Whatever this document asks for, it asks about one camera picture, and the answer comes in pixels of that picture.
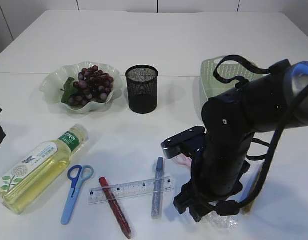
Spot clear plastic sheet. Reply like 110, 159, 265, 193
202, 211, 237, 233

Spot yellow tea drink bottle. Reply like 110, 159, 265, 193
0, 124, 89, 215

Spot black mesh pen holder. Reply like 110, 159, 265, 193
125, 65, 158, 114

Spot pink scissors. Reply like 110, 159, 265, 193
173, 154, 192, 169

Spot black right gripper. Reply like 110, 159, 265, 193
173, 139, 250, 223

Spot clear plastic ruler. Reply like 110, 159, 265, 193
88, 176, 174, 205

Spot purple artificial grape bunch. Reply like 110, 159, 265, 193
61, 65, 114, 108

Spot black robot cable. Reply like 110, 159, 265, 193
193, 54, 308, 216

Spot green woven plastic basket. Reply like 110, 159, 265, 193
199, 56, 263, 106

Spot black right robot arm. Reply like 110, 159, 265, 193
167, 55, 308, 222

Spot silver glitter pen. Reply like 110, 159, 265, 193
151, 157, 164, 219

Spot red glitter pen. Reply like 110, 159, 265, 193
99, 177, 131, 240

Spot blue scissors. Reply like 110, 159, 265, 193
60, 165, 94, 225

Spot gold glitter pen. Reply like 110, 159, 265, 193
240, 163, 263, 215

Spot green wavy plastic plate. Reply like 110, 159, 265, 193
39, 61, 122, 114

